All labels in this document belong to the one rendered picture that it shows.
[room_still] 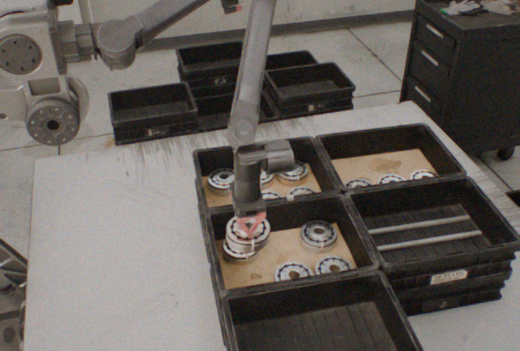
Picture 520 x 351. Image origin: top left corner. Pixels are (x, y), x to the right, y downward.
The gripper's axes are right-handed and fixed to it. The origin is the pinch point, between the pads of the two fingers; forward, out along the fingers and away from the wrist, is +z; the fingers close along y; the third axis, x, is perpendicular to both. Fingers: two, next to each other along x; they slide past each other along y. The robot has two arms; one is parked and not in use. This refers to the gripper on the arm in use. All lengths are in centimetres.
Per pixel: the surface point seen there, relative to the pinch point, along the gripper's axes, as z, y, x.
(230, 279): 22.8, 4.5, 3.8
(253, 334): 22.9, -13.5, 1.4
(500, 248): 12, -8, -64
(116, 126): 48, 128, 36
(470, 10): 16, 153, -146
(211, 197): 22.7, 38.7, 3.9
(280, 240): 22.6, 15.9, -12.6
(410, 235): 22, 10, -50
